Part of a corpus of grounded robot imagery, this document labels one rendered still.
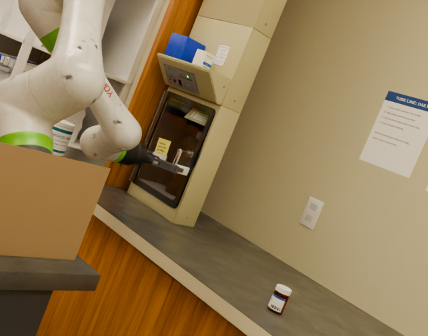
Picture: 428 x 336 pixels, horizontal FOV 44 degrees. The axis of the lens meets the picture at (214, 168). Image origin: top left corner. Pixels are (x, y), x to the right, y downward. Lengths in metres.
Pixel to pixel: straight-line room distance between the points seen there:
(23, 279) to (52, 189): 0.19
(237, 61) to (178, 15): 0.38
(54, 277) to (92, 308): 0.71
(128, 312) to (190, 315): 0.26
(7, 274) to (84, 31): 0.55
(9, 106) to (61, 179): 0.21
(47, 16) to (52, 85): 0.41
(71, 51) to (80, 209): 0.34
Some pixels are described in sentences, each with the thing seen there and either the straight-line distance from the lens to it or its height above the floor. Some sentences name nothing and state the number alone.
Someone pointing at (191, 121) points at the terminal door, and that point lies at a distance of 2.03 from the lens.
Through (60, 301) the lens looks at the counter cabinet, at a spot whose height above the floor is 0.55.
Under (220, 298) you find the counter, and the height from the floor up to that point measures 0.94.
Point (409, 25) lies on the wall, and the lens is 2.18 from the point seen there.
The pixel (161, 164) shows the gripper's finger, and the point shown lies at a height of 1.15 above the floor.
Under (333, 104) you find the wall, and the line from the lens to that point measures 2.21.
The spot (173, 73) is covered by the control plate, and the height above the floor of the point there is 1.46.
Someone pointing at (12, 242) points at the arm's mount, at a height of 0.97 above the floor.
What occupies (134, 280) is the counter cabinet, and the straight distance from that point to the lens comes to 1.72.
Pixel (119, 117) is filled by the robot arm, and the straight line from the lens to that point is 1.60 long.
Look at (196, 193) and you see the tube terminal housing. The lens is 2.02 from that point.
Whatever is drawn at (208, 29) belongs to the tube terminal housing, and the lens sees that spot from 2.15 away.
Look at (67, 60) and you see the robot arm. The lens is 1.19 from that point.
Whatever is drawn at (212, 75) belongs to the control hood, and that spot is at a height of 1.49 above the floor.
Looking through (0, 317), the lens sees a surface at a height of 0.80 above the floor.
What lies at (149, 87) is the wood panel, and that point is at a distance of 2.20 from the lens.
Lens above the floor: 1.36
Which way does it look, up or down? 5 degrees down
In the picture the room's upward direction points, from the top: 22 degrees clockwise
